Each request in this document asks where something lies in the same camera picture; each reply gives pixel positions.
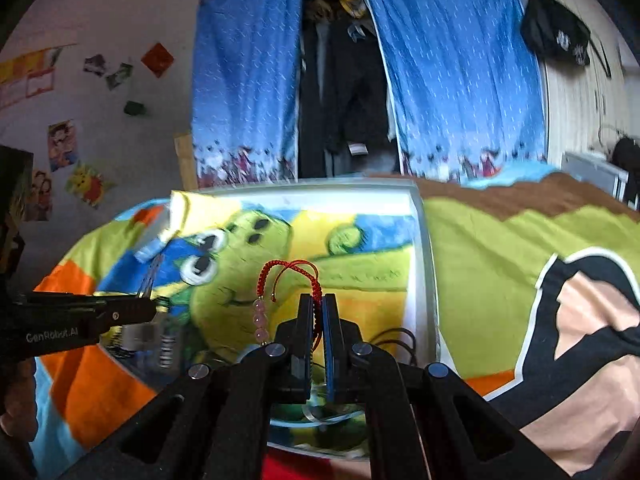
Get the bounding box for yellow cartoon wall poster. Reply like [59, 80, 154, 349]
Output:
[65, 161, 117, 209]

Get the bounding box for colourful cartoon printed blanket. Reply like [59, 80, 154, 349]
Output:
[30, 171, 640, 480]

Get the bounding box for red diamond wall paper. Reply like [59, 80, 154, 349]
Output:
[140, 42, 176, 79]

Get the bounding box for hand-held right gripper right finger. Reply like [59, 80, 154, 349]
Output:
[321, 294, 572, 480]

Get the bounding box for small wall photo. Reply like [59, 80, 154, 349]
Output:
[82, 54, 108, 78]
[106, 62, 135, 92]

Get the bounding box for red string bracelet pink beads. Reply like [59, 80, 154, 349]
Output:
[251, 258, 324, 357]

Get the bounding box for blue patterned curtain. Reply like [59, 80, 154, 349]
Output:
[354, 0, 549, 185]
[191, 0, 304, 190]

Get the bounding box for yellow and pink wall banner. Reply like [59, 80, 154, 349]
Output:
[0, 45, 66, 111]

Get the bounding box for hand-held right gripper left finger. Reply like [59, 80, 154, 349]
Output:
[65, 294, 318, 480]

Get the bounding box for black hanging bag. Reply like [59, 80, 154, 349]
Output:
[519, 0, 613, 80]

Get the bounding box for white furniture piece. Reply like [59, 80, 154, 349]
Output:
[560, 151, 631, 207]

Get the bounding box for silver metal jewelry piece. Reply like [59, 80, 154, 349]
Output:
[135, 253, 167, 307]

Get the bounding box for black object beside furniture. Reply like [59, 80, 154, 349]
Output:
[611, 136, 640, 212]

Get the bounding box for dark hanging clothes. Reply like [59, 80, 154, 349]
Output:
[299, 0, 402, 181]

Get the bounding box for cartoon figure wall poster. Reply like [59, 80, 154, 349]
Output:
[47, 119, 79, 173]

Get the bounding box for clear plastic organizer box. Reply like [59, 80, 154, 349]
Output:
[97, 179, 442, 461]

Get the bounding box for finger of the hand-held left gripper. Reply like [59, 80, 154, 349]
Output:
[102, 294, 158, 335]

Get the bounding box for cartoon couple wall poster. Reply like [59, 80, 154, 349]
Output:
[25, 169, 55, 222]

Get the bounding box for yellow wooden board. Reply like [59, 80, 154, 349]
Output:
[173, 131, 202, 192]

